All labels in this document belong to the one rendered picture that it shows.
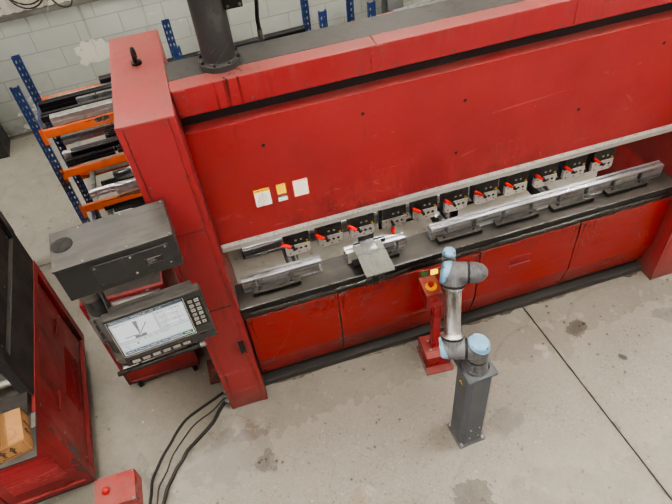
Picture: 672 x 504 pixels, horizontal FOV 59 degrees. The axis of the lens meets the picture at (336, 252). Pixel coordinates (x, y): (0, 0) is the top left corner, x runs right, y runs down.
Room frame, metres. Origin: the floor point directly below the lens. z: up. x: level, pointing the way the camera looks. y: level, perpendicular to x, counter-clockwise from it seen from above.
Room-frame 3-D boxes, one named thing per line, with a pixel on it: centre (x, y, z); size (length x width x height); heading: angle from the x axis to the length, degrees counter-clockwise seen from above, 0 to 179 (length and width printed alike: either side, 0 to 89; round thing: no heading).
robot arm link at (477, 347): (1.75, -0.68, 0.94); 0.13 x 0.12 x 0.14; 80
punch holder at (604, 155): (2.90, -1.73, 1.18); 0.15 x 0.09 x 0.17; 102
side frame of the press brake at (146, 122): (2.56, 0.80, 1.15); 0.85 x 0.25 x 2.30; 12
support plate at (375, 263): (2.44, -0.22, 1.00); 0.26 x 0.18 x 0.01; 12
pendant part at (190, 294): (1.81, 0.87, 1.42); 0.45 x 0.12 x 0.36; 107
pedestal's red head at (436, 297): (2.36, -0.60, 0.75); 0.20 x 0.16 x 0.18; 97
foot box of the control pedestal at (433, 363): (2.33, -0.61, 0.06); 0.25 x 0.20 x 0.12; 7
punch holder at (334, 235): (2.54, 0.03, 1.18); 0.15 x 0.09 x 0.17; 102
